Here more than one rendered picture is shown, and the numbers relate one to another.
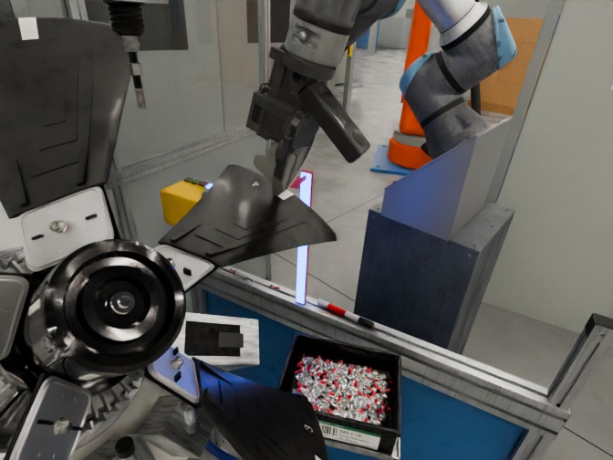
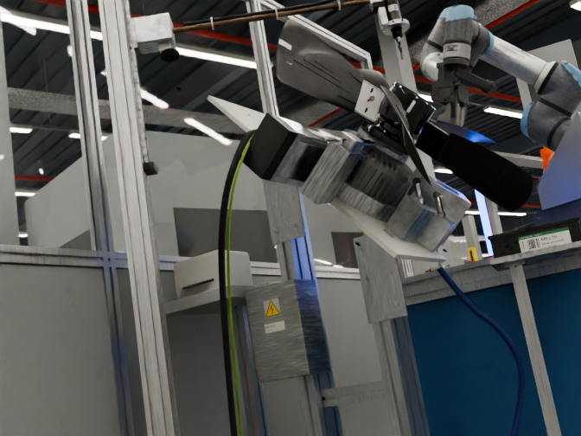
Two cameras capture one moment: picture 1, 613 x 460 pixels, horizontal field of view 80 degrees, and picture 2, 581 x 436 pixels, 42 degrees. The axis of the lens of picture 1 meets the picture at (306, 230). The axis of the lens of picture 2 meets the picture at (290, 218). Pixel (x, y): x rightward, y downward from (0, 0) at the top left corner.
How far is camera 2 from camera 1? 1.74 m
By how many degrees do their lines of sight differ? 43
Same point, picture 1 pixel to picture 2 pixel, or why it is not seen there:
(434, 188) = (570, 161)
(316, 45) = (457, 48)
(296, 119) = (456, 83)
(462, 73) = (558, 99)
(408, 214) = (562, 194)
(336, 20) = (463, 38)
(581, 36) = not seen: outside the picture
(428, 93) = (542, 120)
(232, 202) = not seen: hidden behind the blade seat
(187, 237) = not seen: hidden behind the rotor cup
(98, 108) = (376, 79)
